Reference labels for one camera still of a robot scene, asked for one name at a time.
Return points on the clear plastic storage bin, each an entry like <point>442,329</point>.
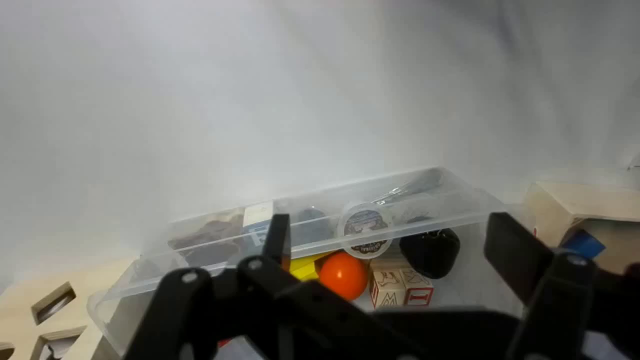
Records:
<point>421,200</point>

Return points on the yellow toy block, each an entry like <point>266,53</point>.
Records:
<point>307,268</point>

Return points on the wooden shape sorter lid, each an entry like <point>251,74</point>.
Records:
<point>48,315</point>

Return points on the black rounded object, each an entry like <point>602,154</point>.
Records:
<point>431,255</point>

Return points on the blue cylinder block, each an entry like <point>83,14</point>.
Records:
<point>585,245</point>

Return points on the wooden letter cube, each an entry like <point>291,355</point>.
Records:
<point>399,285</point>

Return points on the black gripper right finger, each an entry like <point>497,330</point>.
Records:
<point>565,292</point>

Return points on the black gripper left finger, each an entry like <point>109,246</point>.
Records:
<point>190,310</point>

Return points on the round clear plastic lid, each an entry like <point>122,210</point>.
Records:
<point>364,230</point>

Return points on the orange ball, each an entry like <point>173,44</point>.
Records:
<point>345,274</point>

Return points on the wooden open box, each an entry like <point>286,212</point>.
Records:
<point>609,214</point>

